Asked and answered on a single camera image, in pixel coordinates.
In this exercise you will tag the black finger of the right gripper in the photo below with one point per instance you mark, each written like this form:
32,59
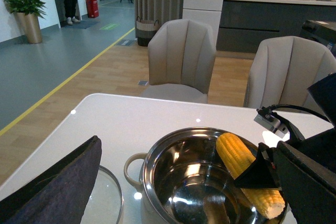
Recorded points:
261,174

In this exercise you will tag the right arm's black gripper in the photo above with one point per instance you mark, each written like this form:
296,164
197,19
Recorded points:
323,93

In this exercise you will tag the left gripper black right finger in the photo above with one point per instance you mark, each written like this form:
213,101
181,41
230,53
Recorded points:
307,179

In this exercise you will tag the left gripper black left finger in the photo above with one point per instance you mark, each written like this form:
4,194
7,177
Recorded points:
61,193

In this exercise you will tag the yellow corn cob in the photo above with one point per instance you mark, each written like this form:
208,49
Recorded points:
237,158

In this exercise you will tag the glass pot lid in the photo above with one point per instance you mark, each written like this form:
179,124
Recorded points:
105,203

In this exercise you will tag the white electric cooking pot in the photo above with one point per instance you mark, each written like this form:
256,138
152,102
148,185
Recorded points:
183,180

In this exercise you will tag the right beige chair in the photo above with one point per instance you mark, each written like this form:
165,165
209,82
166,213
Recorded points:
283,69

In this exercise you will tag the beige chair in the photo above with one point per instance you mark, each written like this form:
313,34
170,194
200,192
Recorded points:
181,61
283,69

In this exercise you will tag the left beige chair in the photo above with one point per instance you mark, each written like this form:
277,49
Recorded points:
181,61

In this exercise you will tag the dark kitchen counter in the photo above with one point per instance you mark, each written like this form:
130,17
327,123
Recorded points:
245,23

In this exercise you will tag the woven laundry basket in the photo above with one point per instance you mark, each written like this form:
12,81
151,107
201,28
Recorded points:
145,30

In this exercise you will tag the potted green plant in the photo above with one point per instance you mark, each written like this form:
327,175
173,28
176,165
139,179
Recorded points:
28,12

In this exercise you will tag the red bin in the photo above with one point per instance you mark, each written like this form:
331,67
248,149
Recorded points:
92,8

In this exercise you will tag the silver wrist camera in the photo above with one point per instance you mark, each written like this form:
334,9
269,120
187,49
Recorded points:
270,122

